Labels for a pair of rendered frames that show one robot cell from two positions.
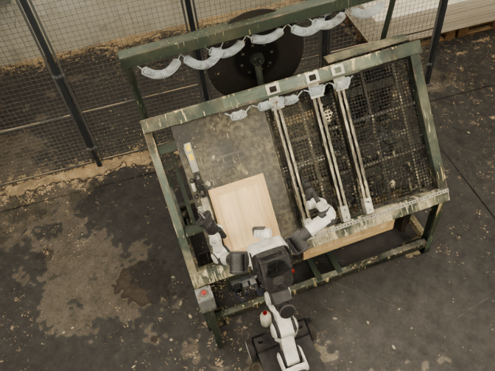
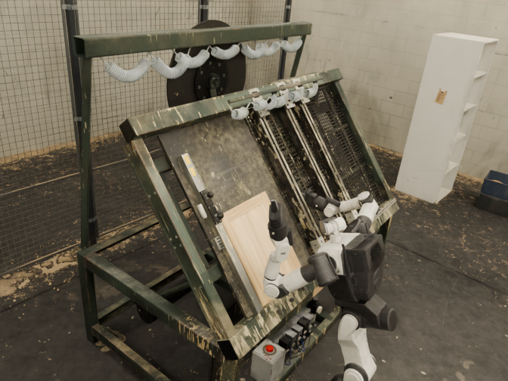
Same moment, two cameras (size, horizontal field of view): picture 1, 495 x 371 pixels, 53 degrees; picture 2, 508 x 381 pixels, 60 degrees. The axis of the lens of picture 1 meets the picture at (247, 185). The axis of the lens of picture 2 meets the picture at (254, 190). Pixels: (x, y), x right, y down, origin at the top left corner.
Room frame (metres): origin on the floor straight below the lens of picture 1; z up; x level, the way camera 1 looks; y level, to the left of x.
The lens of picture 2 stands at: (0.74, 1.57, 2.56)
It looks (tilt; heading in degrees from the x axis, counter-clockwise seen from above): 27 degrees down; 318
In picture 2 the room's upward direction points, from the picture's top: 5 degrees clockwise
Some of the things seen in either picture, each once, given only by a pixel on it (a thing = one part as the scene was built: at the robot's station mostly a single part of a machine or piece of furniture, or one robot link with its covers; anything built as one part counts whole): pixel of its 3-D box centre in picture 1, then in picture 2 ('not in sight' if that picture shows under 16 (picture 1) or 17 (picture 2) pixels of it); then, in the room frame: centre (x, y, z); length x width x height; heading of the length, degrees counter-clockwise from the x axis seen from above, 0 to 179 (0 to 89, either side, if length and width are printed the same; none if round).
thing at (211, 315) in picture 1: (214, 326); not in sight; (1.80, 0.42, 0.38); 0.06 x 0.06 x 0.75; 13
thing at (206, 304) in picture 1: (205, 299); (267, 363); (1.80, 0.42, 0.84); 0.12 x 0.12 x 0.18; 13
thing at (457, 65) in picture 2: not in sight; (442, 119); (3.32, -3.92, 1.03); 0.61 x 0.58 x 2.05; 99
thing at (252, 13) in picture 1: (256, 59); (212, 81); (3.25, -0.21, 1.85); 0.80 x 0.06 x 0.80; 103
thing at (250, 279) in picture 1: (259, 282); (299, 330); (1.97, 0.01, 0.69); 0.50 x 0.14 x 0.24; 103
